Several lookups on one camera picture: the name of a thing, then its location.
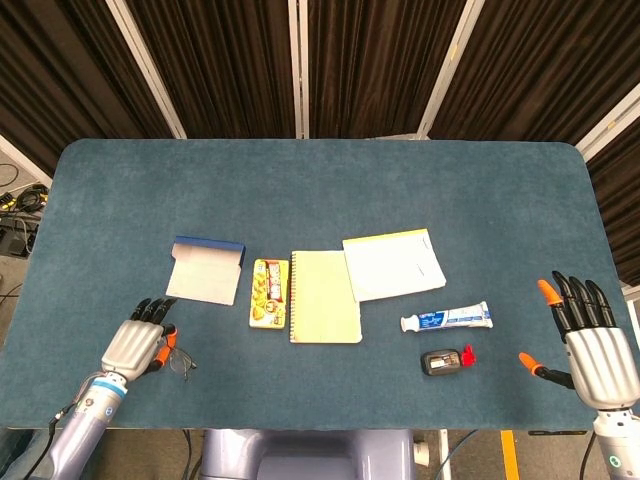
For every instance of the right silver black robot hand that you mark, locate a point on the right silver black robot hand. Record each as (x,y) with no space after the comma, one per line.
(600,360)

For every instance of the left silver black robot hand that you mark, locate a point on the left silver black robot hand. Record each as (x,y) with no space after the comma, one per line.
(130,347)

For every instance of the eyeglasses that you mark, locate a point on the eyeglasses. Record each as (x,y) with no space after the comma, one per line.
(179,361)

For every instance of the grey blue-edged case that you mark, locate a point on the grey blue-edged case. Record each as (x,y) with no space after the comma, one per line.
(205,280)

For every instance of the right lavender robot arm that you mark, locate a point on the right lavender robot arm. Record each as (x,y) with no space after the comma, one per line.
(620,450)

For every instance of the left lavender robot arm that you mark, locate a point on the left lavender robot arm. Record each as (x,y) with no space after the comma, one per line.
(75,435)

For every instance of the yellow floor tape strip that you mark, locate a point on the yellow floor tape strip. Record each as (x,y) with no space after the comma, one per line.
(509,455)

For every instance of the yellow curry roux box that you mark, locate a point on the yellow curry roux box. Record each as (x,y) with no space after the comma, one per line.
(269,300)

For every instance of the blue white toothpaste tube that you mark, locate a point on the blue white toothpaste tube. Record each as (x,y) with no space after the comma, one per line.
(450,317)

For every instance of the black floor power box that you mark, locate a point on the black floor power box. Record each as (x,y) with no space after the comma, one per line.
(15,240)

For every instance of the black bottle with red cap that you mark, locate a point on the black bottle with red cap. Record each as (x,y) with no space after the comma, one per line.
(440,362)

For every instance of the dark curtain divider panel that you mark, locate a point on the dark curtain divider panel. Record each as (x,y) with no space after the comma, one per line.
(530,75)
(60,75)
(220,65)
(375,65)
(620,200)

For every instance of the white table leg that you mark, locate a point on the white table leg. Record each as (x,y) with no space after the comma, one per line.
(444,455)

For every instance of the tan spiral notebook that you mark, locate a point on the tan spiral notebook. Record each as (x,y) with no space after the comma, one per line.
(325,300)

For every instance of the white plug block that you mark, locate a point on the white plug block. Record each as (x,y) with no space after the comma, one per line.
(421,454)

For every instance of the lavender robot torso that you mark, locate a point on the lavender robot torso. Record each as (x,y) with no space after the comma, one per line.
(305,455)

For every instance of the white notepad yellow binding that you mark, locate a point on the white notepad yellow binding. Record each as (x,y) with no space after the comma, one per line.
(395,265)

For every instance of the blue felt table cover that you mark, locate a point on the blue felt table cover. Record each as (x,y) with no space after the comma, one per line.
(320,190)

